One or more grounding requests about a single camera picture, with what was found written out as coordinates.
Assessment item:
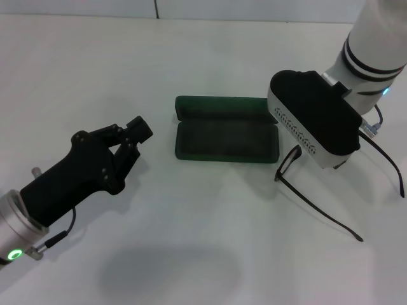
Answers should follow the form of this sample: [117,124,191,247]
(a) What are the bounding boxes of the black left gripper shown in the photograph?
[19,116,155,228]

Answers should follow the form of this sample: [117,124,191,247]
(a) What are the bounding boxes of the green glasses case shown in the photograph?
[174,95,280,165]

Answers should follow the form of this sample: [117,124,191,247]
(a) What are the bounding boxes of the black glasses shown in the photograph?
[274,132,406,243]

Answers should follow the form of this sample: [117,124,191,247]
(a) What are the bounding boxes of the left wrist cable with plug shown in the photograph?
[26,206,78,261]

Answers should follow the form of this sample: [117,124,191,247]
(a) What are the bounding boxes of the wrist cable with plug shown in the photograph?
[358,104,385,133]
[26,206,78,261]

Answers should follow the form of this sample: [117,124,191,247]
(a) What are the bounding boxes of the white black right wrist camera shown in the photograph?
[266,69,363,170]

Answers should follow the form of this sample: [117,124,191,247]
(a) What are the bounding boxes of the right wrist cable with plug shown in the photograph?
[358,104,385,133]

